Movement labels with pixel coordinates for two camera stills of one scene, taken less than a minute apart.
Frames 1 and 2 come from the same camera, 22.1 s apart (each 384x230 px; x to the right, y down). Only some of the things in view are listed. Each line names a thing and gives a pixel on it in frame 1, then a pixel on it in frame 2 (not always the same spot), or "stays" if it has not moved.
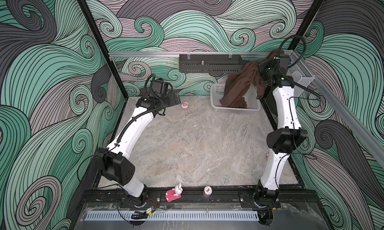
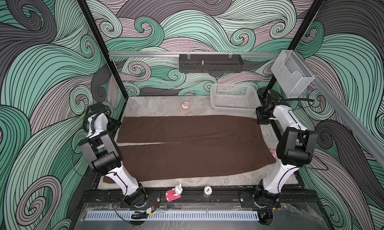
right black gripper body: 267,70 to 262,116
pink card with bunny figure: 174,194 stays
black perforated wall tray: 211,63 stays
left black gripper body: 169,100 to 113,124
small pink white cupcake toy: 184,105 stays
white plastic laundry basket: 253,103 stays
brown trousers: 238,81 to 156,146
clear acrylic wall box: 298,75 stays
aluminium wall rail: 165,53 stays
